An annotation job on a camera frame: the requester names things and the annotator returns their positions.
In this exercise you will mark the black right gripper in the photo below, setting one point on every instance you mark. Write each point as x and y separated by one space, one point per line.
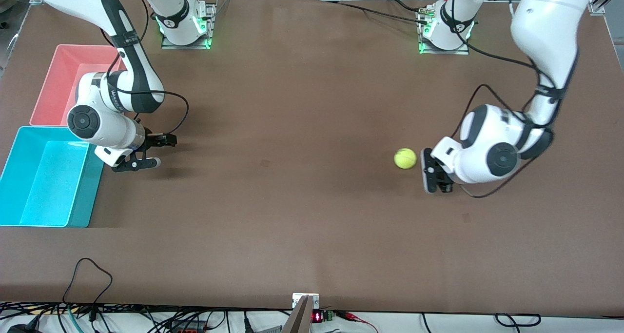
154 140

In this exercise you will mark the circuit board with red display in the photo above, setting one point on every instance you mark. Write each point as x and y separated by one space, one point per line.
322 316

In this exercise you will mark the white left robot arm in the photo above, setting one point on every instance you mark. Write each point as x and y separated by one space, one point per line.
541 26

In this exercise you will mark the grey metal camera bracket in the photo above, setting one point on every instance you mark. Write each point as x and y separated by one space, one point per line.
305 301

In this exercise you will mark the blue plastic bin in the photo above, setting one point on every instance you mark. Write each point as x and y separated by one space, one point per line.
48 177

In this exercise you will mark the pink plastic bin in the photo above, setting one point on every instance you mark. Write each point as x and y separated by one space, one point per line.
53 84

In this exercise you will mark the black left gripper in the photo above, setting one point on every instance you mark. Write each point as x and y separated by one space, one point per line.
442 183

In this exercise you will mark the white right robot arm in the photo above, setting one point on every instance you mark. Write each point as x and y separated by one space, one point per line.
141 79

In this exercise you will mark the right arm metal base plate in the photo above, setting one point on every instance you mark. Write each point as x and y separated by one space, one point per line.
210 26

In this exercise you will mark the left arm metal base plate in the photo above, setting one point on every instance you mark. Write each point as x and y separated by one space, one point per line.
443 51

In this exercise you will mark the yellow-green tennis ball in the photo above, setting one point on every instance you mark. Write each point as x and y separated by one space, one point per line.
405 158

